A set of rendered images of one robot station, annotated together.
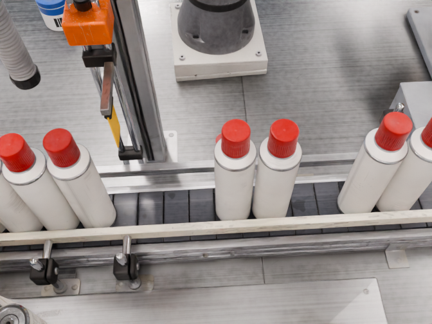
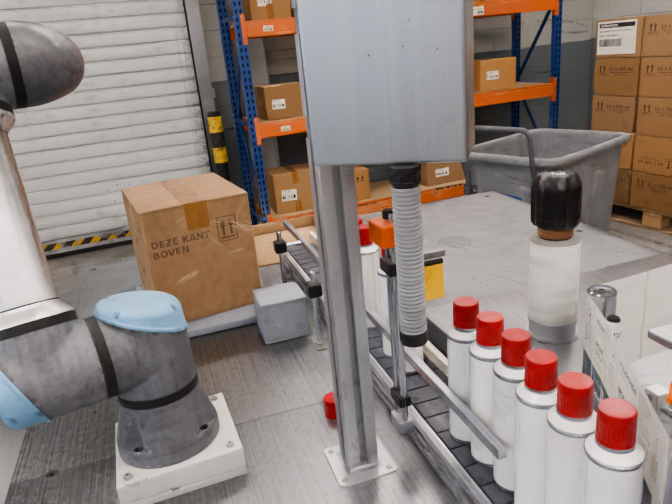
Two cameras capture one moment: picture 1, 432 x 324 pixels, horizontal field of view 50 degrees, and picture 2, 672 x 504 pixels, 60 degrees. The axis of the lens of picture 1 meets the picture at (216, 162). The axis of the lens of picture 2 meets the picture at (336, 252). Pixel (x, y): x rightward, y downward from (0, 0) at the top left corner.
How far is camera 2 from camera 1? 1.02 m
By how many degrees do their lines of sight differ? 81
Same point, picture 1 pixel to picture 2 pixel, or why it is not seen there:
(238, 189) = not seen: hidden behind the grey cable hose
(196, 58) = (228, 435)
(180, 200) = (417, 392)
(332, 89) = (240, 371)
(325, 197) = (371, 334)
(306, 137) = (302, 374)
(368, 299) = (437, 311)
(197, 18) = (194, 405)
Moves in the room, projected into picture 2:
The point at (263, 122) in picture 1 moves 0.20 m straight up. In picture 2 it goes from (292, 399) to (277, 295)
